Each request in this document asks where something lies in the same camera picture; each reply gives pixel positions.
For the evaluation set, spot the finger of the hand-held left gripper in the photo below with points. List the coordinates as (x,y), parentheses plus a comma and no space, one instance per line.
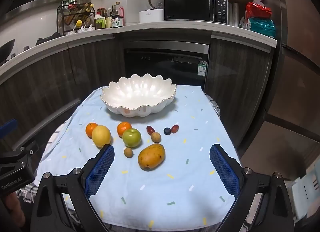
(22,155)
(7,127)

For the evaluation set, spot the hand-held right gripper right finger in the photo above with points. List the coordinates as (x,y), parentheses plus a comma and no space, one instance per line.
(223,169)

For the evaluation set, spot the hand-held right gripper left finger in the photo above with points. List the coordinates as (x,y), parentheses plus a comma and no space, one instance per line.
(100,169)

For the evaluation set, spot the brown longan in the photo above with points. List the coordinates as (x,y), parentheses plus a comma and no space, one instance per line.
(155,137)
(128,152)

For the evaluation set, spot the yellow lemon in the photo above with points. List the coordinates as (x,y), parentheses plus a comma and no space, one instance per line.
(101,136)

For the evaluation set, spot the orange mandarin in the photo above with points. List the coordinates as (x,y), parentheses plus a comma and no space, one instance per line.
(123,128)
(89,129)

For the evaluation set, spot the green apple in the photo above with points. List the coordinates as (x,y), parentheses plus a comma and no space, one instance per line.
(131,137)

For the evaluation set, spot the yellow mango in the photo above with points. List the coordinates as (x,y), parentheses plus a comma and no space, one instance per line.
(151,157)

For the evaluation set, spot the dark red jujube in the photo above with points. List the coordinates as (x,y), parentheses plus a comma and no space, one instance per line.
(150,129)
(175,128)

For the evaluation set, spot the dark blue plum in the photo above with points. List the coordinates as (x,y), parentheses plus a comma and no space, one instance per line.
(167,131)

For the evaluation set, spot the white scalloped bowl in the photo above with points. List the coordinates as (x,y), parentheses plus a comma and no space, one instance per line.
(137,97)

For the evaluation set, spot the person's left hand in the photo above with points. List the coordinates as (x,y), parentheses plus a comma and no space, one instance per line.
(15,208)

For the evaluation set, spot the dark wood cabinet door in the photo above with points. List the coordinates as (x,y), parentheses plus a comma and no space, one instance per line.
(237,89)
(95,67)
(32,89)

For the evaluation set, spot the light blue patterned tablecloth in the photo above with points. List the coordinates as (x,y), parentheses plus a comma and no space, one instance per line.
(175,184)

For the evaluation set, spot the checkered cloth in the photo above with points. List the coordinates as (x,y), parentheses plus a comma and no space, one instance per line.
(213,104)

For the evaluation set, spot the black wok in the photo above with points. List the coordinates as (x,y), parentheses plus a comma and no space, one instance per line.
(6,52)

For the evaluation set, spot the white plastic stool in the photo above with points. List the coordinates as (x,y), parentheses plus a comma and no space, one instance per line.
(305,194)

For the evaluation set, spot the black stove grate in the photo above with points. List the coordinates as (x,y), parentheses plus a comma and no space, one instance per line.
(47,40)

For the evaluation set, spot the green white sticker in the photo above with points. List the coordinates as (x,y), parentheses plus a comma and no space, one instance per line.
(202,68)

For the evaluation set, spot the steel refrigerator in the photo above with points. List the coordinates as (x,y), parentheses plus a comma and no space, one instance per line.
(295,72)

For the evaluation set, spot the black built-in dishwasher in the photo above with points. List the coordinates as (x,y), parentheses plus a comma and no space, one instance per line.
(162,64)

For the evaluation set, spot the white condiment jars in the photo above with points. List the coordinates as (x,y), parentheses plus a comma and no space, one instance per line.
(83,29)

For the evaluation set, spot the yellow capped bottle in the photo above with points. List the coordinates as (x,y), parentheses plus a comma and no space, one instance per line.
(79,24)

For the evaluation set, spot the green oil bottle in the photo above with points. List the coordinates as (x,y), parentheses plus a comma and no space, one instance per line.
(100,23)

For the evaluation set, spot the teal bag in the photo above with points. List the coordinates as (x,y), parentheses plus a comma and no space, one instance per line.
(262,28)

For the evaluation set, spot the red sauce jar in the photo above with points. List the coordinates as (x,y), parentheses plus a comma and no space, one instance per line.
(100,12)

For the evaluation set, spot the large soy sauce bottle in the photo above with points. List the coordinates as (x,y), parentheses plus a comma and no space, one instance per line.
(117,19)

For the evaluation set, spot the white square appliance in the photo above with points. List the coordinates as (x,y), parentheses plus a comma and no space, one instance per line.
(151,16)

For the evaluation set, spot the red bag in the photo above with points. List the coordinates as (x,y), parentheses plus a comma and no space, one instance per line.
(257,10)

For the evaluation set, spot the black microwave oven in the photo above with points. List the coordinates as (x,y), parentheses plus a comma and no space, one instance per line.
(190,7)

